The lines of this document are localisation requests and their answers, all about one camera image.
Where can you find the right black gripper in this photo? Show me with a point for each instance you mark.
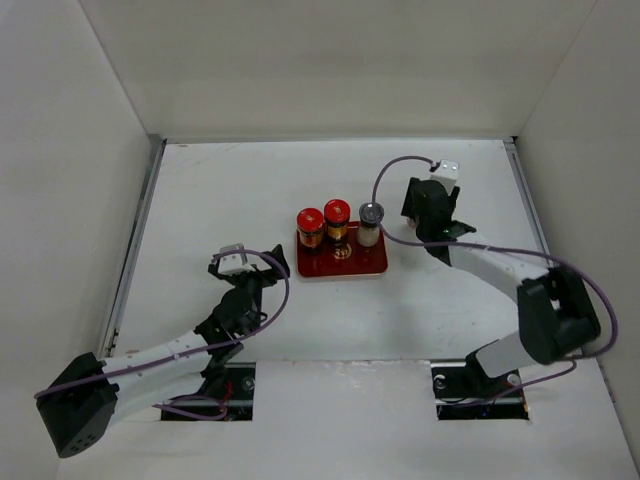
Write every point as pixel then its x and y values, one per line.
pixel 408 208

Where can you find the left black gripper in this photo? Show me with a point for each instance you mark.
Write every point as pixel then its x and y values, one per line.
pixel 268 277

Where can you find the red lid chili sauce jar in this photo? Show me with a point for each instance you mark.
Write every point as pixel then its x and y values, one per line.
pixel 310 227

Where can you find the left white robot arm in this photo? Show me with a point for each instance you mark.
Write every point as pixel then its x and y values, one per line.
pixel 92 394

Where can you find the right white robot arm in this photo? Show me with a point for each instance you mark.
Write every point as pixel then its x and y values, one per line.
pixel 555 313

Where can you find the red lacquer tray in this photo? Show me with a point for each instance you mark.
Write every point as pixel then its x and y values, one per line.
pixel 350 260

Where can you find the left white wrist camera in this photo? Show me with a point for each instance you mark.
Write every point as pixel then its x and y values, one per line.
pixel 232 260

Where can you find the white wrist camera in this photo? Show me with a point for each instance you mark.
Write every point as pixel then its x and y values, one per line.
pixel 232 260
pixel 446 172

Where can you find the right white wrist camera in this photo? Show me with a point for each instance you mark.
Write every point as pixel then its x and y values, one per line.
pixel 446 172

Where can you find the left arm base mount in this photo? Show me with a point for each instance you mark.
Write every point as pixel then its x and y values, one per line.
pixel 228 396

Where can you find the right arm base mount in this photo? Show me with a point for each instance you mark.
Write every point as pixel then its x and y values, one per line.
pixel 463 392

